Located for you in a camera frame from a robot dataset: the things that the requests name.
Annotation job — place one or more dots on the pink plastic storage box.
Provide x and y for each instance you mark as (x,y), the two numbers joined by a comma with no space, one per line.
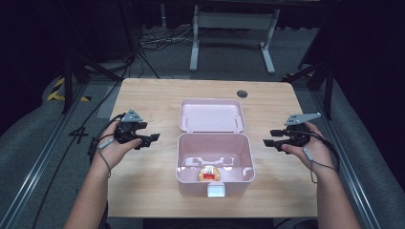
(213,146)

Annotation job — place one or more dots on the person's left hand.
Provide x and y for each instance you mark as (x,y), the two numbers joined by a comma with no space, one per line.
(114,149)

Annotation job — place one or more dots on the person's right hand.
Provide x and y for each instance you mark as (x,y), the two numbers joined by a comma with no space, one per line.
(310,148)

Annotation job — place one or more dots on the black metal stand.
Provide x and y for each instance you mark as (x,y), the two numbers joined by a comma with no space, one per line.
(82,70)
(318,79)

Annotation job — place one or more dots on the white metal table frame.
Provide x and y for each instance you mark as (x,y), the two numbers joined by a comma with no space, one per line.
(234,36)

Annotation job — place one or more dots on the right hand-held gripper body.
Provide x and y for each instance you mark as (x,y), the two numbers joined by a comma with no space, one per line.
(296,132)

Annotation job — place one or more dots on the yellow black floor tape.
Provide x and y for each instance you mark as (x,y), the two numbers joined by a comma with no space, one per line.
(59,92)

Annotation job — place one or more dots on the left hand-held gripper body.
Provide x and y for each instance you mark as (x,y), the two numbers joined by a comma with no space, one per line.
(127,129)

